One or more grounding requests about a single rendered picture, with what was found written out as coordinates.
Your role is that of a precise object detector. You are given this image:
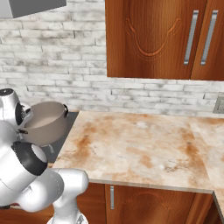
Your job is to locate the beige cooking pot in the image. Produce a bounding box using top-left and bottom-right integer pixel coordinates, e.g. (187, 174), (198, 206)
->
(17, 101), (70, 147)

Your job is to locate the dark grey hob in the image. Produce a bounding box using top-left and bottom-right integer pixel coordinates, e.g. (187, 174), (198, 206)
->
(38, 111), (80, 165)

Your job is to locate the wooden base cupboard panel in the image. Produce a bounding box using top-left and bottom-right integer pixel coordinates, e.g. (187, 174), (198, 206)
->
(0, 182), (107, 224)

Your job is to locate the wooden base cupboard door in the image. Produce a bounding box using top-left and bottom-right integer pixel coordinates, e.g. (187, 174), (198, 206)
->
(104, 183), (197, 224)

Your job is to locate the grey extractor hood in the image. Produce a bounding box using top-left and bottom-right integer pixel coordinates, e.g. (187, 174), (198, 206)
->
(0, 0), (67, 19)

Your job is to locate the wide wooden wall cupboard door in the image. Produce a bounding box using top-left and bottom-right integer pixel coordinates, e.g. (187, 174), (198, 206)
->
(104, 0), (208, 81)

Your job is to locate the short silver base cupboard handle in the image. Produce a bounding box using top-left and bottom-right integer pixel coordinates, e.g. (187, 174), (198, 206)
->
(109, 185), (116, 211)

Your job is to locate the grey wall socket plate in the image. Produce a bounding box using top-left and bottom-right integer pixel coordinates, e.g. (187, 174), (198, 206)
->
(213, 92), (224, 115)

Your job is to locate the silver wall cupboard handle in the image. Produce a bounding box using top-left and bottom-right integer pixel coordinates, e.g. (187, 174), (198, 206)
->
(199, 10), (219, 67)
(183, 10), (200, 66)

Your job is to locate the narrow wooden wall cupboard door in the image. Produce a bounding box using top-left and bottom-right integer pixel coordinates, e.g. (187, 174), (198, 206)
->
(190, 0), (224, 82)

